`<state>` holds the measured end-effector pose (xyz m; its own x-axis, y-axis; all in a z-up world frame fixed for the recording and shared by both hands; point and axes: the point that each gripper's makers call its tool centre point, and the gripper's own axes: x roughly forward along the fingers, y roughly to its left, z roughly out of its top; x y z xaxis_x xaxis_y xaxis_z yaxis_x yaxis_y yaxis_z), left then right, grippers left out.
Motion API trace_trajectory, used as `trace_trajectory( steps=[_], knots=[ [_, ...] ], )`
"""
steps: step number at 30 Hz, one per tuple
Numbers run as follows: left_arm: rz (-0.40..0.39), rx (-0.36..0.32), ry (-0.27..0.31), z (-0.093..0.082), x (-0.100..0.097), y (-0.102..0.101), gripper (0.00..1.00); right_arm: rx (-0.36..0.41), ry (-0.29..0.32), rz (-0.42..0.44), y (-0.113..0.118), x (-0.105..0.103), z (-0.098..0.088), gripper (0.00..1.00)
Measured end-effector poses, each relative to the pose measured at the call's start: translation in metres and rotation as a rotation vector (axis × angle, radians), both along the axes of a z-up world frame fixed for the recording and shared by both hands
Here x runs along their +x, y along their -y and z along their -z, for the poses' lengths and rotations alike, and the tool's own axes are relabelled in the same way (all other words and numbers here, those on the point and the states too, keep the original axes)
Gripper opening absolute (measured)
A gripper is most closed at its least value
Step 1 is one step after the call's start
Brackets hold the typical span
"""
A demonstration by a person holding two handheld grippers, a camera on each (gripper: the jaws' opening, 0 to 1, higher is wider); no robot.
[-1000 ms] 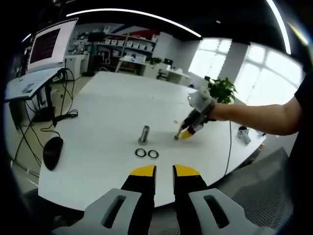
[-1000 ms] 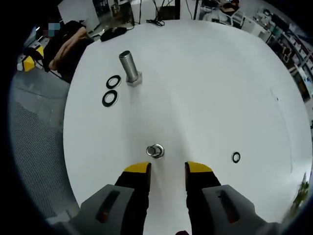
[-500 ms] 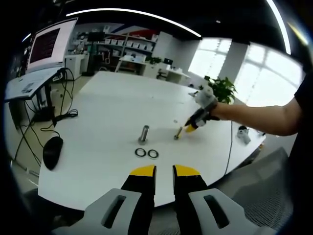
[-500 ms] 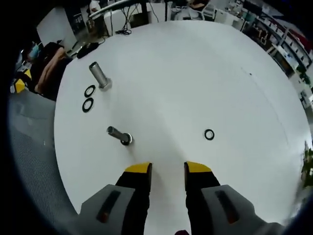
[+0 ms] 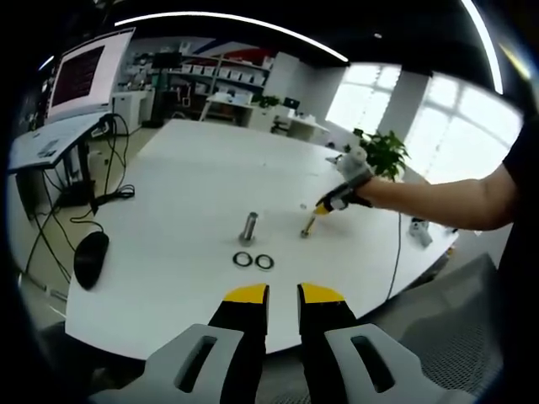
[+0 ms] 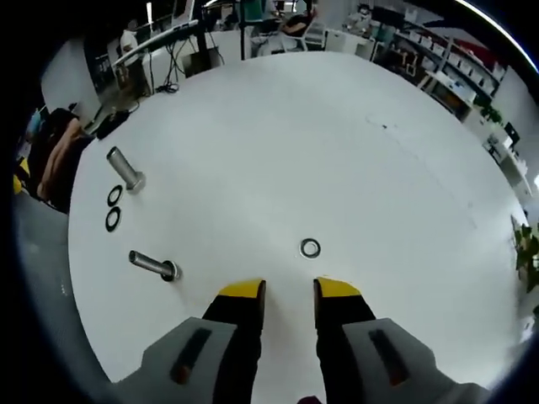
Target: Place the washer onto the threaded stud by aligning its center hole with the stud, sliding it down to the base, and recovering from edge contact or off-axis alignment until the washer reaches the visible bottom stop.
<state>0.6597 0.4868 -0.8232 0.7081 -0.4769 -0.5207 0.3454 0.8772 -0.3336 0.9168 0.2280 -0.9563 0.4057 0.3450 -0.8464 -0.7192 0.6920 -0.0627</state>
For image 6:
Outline large silver threaded stud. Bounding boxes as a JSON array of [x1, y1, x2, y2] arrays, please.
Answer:
[[105, 146, 147, 195]]

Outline small green potted plant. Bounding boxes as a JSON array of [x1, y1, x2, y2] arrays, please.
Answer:
[[479, 104, 504, 125]]

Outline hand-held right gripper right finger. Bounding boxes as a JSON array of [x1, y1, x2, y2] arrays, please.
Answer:
[[313, 276, 439, 404]]

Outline storage shelf with white bins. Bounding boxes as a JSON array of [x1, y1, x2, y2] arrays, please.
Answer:
[[378, 20, 506, 123]]

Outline large green potted plant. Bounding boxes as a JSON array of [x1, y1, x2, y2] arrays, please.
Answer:
[[510, 214, 539, 294]]

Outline grey desk with black legs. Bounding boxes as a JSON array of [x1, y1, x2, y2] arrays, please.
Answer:
[[111, 19, 200, 89]]

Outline black computer mouse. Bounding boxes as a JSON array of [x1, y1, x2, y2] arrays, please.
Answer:
[[96, 111, 130, 140]]

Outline small silver threaded stud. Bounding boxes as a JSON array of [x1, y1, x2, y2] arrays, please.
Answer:
[[128, 249, 183, 282]]

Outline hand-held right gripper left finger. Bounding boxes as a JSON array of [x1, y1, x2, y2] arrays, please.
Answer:
[[141, 277, 267, 404]]

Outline small silver washer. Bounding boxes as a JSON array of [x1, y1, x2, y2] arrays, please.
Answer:
[[299, 237, 323, 260]]

